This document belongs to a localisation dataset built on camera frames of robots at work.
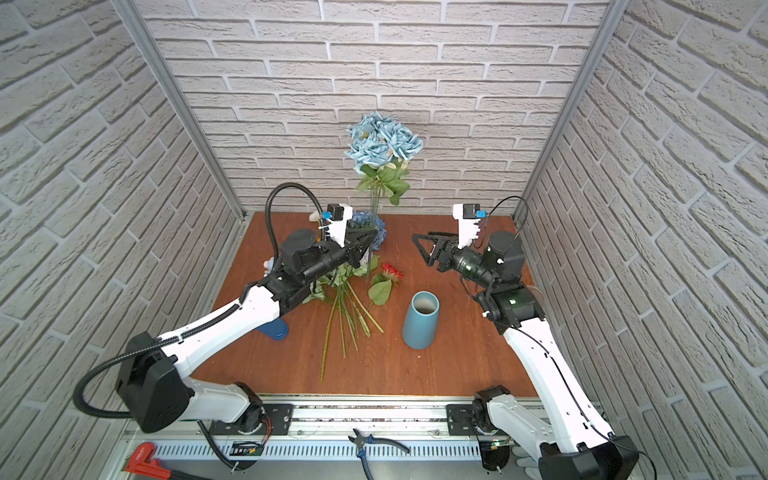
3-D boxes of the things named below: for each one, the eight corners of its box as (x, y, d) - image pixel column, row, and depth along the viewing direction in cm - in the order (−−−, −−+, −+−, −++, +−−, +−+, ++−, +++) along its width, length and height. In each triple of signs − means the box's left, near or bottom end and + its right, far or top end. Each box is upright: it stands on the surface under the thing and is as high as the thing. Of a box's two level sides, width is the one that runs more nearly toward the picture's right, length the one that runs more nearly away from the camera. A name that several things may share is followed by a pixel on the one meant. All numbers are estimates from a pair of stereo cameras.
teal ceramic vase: (402, 345, 88) (406, 314, 72) (408, 322, 93) (412, 288, 77) (427, 351, 87) (436, 322, 71) (432, 328, 92) (441, 294, 75)
